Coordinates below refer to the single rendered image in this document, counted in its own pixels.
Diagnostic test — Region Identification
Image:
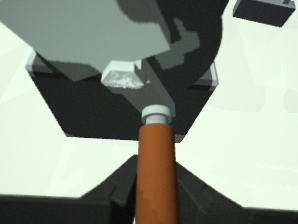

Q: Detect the grey block with two pegs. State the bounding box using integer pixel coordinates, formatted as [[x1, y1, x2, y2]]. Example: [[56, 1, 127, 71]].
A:
[[233, 0, 296, 28]]

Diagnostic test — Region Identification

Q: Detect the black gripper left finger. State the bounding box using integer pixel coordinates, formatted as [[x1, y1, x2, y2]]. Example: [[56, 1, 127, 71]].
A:
[[0, 154, 138, 224]]

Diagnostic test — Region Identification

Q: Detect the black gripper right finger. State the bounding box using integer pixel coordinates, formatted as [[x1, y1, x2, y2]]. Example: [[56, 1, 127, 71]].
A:
[[176, 161, 298, 224]]

